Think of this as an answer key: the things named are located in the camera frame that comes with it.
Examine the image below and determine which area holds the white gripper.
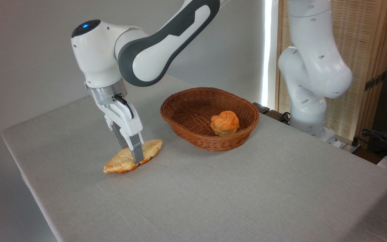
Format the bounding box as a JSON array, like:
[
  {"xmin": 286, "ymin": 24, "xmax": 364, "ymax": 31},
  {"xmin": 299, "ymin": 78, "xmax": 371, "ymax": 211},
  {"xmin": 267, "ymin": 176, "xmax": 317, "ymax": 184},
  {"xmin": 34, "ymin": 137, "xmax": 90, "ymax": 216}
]
[{"xmin": 96, "ymin": 100, "xmax": 144, "ymax": 164}]

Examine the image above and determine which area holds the long braided bread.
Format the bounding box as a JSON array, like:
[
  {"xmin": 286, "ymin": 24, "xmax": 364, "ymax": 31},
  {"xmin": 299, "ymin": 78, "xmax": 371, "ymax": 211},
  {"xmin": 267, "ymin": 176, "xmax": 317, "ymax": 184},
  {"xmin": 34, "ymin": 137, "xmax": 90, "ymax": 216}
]
[{"xmin": 103, "ymin": 139, "xmax": 163, "ymax": 174}]

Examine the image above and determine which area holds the brown wicker basket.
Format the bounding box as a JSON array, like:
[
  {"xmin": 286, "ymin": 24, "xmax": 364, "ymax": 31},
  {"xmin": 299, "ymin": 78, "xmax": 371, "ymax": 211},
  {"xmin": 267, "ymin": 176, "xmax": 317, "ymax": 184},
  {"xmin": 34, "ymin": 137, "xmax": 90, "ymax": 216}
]
[{"xmin": 160, "ymin": 87, "xmax": 260, "ymax": 152}]

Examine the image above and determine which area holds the round knotted bread roll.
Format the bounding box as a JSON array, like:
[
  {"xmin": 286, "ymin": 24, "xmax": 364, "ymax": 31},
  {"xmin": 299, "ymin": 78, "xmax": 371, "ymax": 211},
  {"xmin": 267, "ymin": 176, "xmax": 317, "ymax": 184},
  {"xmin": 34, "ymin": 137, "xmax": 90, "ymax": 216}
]
[{"xmin": 210, "ymin": 111, "xmax": 240, "ymax": 136}]

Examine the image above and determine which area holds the grey tablecloth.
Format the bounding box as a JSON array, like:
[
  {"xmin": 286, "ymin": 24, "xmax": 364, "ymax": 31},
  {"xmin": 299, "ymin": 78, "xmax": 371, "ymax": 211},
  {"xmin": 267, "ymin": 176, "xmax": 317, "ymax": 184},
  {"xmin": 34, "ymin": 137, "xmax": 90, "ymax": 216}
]
[{"xmin": 1, "ymin": 74, "xmax": 387, "ymax": 242}]

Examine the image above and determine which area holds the dark wooden block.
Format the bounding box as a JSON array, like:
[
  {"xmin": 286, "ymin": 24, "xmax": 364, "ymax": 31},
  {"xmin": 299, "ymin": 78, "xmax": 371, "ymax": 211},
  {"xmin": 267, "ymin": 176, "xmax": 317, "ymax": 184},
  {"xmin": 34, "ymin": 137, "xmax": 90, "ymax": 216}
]
[{"xmin": 253, "ymin": 102, "xmax": 271, "ymax": 115}]

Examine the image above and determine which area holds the dark metal screen hinge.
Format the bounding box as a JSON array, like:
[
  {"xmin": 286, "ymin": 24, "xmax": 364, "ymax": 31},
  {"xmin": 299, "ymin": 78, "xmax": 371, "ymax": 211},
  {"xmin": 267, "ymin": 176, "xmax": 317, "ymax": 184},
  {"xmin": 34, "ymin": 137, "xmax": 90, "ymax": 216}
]
[{"xmin": 364, "ymin": 72, "xmax": 386, "ymax": 92}]

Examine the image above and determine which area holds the wooden folding screen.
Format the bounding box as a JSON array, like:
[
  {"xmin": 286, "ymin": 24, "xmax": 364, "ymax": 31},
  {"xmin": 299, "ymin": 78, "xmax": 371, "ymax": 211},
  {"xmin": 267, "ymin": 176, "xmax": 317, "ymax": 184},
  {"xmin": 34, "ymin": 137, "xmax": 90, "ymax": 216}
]
[{"xmin": 276, "ymin": 0, "xmax": 387, "ymax": 142}]

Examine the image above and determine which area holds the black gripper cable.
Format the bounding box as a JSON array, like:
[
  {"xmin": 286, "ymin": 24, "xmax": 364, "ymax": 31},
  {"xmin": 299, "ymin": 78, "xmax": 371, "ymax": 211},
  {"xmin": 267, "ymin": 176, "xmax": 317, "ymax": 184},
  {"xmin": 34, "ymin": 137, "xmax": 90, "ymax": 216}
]
[{"xmin": 114, "ymin": 94, "xmax": 134, "ymax": 120}]

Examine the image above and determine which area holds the black cable bundle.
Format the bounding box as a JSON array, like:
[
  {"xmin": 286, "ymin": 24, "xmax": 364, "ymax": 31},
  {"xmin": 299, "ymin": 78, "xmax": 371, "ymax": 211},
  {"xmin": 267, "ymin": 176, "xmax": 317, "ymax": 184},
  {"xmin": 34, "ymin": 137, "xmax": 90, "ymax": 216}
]
[{"xmin": 361, "ymin": 128, "xmax": 387, "ymax": 153}]

